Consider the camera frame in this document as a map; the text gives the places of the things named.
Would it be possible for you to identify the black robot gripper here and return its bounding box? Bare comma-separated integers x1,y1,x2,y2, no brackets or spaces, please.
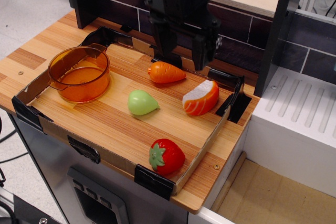
145,0,221,71

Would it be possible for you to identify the salmon sushi toy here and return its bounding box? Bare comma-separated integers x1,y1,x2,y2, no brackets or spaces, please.
182,80,219,115

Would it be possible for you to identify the orange transparent plastic pot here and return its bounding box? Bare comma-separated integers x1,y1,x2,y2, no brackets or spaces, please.
48,43,111,103

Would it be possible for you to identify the cardboard fence with black tape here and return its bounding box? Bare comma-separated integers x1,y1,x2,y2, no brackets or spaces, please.
12,27,259,209

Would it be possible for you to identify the orange toy carrot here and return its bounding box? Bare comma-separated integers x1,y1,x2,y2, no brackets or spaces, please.
148,61,186,83

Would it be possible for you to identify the green toy pear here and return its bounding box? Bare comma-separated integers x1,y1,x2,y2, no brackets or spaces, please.
128,90,160,115

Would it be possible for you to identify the red toy strawberry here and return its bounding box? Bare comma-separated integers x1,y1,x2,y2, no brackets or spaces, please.
149,138,185,175

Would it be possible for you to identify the white toy sink drainboard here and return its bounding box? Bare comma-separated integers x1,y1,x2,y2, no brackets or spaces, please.
244,68,335,196

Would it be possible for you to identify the grey toy oven front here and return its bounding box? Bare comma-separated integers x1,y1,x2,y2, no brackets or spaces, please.
67,168,129,224

